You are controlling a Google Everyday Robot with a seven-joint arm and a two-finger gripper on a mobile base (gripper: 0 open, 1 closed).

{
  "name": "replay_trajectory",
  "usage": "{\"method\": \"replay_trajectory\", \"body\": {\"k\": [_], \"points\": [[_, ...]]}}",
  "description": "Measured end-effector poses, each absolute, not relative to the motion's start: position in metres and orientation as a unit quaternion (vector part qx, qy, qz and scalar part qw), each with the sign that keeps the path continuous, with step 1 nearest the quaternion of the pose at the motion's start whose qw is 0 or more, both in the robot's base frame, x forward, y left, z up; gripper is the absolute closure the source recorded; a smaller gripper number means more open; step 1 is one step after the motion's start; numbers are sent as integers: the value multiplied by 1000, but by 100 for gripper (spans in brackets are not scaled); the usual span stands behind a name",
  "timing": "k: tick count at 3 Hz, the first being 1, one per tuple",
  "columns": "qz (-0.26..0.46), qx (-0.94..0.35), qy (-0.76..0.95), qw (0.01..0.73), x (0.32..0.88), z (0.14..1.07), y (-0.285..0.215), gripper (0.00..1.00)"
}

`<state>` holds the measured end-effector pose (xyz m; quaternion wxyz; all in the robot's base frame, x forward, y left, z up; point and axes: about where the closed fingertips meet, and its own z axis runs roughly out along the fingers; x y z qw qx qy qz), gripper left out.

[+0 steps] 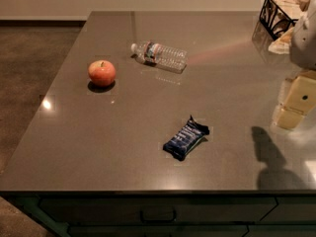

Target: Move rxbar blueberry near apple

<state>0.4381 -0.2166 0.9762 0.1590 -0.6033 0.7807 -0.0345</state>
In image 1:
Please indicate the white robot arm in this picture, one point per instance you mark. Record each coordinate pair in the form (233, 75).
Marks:
(302, 50)

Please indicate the white napkin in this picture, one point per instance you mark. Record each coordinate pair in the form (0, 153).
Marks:
(282, 44)

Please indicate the black drawer handle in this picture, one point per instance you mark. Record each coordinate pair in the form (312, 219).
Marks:
(158, 216)

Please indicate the black wire napkin holder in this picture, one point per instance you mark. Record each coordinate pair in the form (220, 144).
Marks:
(278, 16)

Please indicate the dark blue rxbar wrapper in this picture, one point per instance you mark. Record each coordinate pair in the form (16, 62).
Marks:
(185, 140)

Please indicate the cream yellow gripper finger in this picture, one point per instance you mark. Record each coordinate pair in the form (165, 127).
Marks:
(297, 98)

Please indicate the dark cabinet drawer front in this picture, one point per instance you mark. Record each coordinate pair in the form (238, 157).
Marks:
(125, 210)

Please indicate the red apple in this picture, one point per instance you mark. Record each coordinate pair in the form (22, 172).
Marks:
(102, 73)

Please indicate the clear plastic water bottle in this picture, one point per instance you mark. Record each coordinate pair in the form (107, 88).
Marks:
(157, 54)

